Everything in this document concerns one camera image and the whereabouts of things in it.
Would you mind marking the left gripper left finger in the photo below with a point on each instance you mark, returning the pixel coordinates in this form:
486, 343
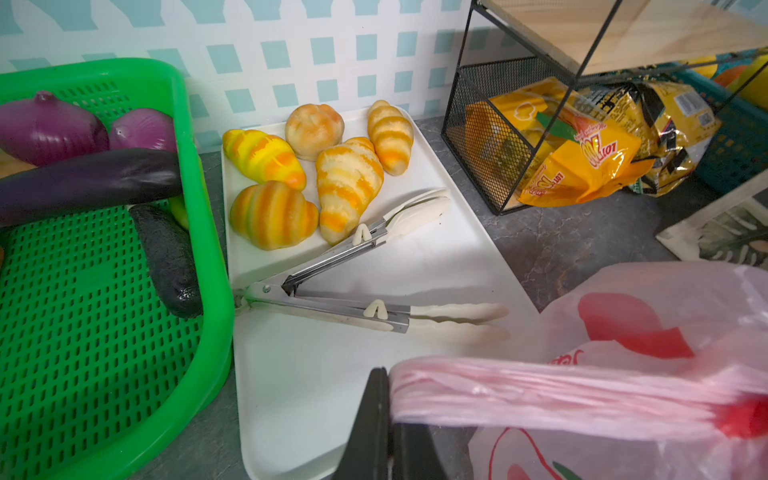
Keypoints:
366, 454

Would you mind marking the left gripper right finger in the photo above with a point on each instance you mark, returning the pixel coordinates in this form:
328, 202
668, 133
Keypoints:
414, 454

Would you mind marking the pink plastic grocery bag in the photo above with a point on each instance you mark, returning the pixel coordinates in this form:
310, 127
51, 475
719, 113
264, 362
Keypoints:
655, 371

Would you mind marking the canvas tote bag leaf print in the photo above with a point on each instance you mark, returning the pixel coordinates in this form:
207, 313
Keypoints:
731, 229

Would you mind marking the white bread tray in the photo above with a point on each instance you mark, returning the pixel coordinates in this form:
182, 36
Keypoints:
300, 380

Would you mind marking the metal tongs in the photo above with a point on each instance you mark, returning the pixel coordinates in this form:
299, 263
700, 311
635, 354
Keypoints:
401, 274

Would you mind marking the bread roll front left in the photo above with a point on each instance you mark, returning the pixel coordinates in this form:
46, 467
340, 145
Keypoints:
273, 216

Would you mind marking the green plastic basket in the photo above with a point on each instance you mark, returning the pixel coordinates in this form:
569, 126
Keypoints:
97, 376

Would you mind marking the striped bread roll middle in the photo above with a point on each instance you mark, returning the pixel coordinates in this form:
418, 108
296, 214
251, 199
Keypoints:
349, 177

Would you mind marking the striped bread roll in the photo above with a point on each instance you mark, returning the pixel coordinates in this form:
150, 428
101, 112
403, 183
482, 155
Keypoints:
263, 157
349, 177

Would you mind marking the striped bread roll left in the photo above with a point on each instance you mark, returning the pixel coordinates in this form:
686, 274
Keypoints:
263, 157

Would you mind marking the long bread roll right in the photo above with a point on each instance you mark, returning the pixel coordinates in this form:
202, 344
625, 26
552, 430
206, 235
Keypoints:
392, 135

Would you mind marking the round bread roll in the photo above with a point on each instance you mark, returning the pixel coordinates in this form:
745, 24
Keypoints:
312, 128

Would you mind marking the orange yellow candy bag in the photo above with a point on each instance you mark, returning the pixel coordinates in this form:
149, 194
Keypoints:
554, 147

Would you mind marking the purple eggplant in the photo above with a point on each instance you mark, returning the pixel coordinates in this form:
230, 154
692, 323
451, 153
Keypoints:
89, 182

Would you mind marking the purple onion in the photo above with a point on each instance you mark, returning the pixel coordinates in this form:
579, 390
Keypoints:
44, 130
143, 128

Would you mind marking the yellow noodle snack packet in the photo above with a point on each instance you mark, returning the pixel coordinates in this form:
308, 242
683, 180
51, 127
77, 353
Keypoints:
673, 121

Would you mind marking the teal plastic basket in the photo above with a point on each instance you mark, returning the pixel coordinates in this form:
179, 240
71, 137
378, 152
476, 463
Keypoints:
737, 92

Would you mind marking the black wire shelf rack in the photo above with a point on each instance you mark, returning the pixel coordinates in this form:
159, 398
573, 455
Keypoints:
579, 43

